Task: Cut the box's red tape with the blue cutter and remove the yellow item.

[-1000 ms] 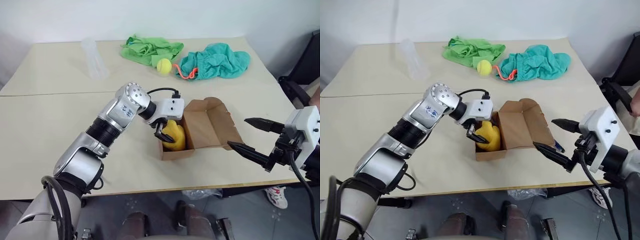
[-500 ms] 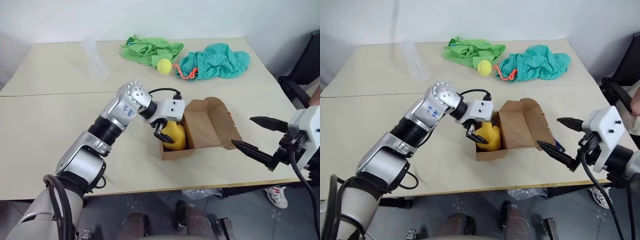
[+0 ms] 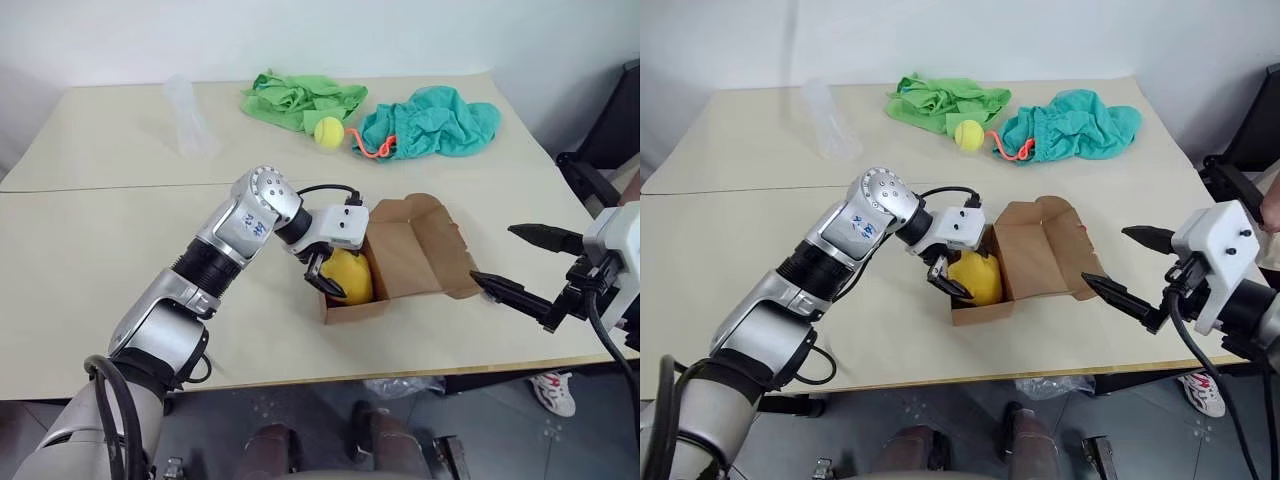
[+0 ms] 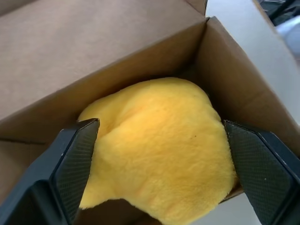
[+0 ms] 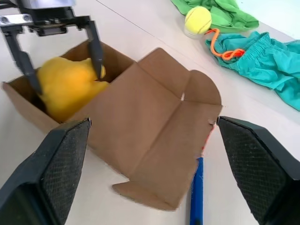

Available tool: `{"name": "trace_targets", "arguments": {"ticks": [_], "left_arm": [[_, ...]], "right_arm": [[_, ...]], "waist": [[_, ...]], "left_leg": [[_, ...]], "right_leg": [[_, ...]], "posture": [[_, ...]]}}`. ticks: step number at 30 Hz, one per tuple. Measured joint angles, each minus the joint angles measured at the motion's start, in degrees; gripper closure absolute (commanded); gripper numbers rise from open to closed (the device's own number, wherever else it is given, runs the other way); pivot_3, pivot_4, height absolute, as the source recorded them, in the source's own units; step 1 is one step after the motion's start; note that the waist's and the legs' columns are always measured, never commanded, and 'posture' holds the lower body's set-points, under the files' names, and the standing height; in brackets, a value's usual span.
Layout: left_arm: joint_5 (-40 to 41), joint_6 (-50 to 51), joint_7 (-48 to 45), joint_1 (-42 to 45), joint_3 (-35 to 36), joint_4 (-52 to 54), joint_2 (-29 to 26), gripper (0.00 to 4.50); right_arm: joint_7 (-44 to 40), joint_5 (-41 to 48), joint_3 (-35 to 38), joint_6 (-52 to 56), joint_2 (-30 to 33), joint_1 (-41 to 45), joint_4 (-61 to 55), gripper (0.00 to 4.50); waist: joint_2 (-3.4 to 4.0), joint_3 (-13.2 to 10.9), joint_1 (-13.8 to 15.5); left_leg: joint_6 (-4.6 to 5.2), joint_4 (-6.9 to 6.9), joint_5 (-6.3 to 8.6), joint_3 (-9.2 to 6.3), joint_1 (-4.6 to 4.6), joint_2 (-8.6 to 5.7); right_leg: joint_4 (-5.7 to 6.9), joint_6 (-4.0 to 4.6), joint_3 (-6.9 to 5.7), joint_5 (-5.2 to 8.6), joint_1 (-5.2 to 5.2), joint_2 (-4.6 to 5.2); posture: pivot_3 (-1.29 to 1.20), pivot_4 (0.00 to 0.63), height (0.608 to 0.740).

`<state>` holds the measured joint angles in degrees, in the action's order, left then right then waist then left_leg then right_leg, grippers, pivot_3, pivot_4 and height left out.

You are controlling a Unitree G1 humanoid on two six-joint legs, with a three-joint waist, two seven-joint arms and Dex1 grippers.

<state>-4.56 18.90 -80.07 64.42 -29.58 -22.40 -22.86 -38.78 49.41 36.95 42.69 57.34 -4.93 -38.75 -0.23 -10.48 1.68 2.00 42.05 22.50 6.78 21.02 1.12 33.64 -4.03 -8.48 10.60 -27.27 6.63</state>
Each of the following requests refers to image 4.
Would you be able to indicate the brown cardboard box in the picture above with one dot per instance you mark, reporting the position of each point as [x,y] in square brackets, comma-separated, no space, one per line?
[93,58]

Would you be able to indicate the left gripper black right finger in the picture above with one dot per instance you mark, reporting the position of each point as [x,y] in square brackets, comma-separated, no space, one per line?
[267,168]

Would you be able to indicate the yellow plush toy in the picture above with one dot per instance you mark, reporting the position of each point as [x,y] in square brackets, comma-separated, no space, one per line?
[159,140]

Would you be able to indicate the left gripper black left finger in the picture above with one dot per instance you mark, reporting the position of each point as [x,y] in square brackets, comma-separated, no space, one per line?
[51,173]

